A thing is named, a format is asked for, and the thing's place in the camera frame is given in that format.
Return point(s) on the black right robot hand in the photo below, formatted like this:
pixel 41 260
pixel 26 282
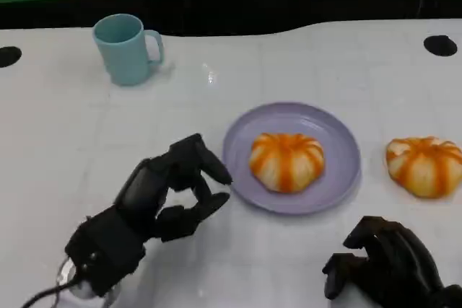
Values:
pixel 400 268

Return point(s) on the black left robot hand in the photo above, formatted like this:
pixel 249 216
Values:
pixel 119 236

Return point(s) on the orange white toy bread roll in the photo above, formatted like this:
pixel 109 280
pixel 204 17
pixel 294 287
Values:
pixel 424 167
pixel 287 163

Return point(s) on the lilac plate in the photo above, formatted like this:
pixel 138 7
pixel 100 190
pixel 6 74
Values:
pixel 339 178

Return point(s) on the pale green mug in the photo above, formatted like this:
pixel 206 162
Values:
pixel 122 57

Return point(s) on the black table grommet hole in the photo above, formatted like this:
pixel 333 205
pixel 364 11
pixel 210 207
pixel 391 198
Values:
pixel 9 56
pixel 440 45

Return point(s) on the black fabric under green cloth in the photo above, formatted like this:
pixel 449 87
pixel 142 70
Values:
pixel 288 3

